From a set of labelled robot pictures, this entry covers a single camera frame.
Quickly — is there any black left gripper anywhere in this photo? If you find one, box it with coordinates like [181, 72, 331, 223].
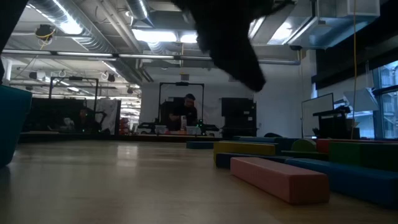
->
[172, 0, 280, 93]

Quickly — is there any blue long wooden block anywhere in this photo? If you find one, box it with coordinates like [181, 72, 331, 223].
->
[186, 141, 215, 150]
[285, 157, 398, 208]

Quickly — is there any light green arch block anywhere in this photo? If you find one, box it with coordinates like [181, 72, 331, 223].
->
[291, 139, 317, 153]

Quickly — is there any pink long wooden block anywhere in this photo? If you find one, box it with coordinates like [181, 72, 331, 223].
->
[230, 157, 330, 205]

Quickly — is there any green wooden arch block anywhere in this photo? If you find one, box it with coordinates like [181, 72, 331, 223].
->
[328, 141, 398, 173]

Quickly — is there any ceiling light panel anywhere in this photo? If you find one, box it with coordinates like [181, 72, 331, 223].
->
[179, 30, 201, 45]
[132, 29, 178, 44]

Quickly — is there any person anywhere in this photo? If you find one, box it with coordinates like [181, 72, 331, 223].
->
[169, 93, 198, 131]

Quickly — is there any yellow flat wooden block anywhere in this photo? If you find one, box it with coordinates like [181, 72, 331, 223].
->
[213, 141, 277, 166]

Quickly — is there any whiteboard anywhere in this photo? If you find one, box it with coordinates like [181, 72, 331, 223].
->
[300, 92, 335, 139]

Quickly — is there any grey horizontal pipe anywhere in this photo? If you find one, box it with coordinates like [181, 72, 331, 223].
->
[1, 49, 302, 66]

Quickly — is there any black standing desk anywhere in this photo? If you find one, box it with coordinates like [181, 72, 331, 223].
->
[312, 105, 361, 140]

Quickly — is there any background robot station table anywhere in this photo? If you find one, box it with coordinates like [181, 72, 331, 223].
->
[136, 121, 220, 136]

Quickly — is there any white angled panel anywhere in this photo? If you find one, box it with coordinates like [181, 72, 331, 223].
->
[343, 88, 379, 113]

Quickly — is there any white board panel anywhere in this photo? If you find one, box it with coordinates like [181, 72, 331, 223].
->
[86, 98, 121, 135]

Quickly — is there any window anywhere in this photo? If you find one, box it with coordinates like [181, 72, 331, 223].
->
[372, 60, 398, 140]

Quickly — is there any black partition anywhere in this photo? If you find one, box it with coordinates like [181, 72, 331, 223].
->
[26, 98, 88, 133]

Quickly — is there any teal plastic tray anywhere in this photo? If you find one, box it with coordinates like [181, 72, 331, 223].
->
[0, 85, 33, 167]

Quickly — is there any silver slanted duct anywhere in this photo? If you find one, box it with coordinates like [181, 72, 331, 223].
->
[248, 2, 296, 44]

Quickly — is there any black gantry frame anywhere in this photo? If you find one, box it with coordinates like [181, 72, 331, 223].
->
[49, 76, 100, 131]
[158, 82, 205, 131]

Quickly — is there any rectangular metal duct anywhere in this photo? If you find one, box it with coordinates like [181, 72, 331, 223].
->
[267, 0, 382, 50]

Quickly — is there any smooth round metal duct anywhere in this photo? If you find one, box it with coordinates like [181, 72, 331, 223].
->
[126, 0, 154, 27]

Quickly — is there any ribbed round metal duct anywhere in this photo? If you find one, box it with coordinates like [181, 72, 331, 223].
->
[29, 0, 118, 54]

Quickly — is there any black table frame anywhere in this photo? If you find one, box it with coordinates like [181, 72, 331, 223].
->
[18, 132, 224, 143]

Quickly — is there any ceiling cable reel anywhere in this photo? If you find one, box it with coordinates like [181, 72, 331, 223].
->
[34, 24, 57, 42]

